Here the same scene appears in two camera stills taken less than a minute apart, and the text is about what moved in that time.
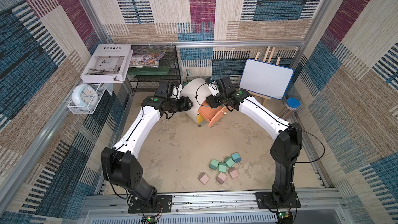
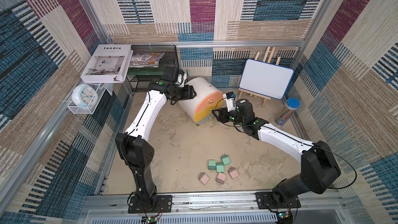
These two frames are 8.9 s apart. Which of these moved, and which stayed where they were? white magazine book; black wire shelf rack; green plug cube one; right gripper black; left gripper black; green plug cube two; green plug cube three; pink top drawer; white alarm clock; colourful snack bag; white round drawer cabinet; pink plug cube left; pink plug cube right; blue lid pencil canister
Moved: left gripper black; green plug cube one; white round drawer cabinet; pink top drawer; right gripper black
Stayed: pink plug cube right; black wire shelf rack; green plug cube three; pink plug cube left; green plug cube two; blue lid pencil canister; colourful snack bag; white alarm clock; white magazine book
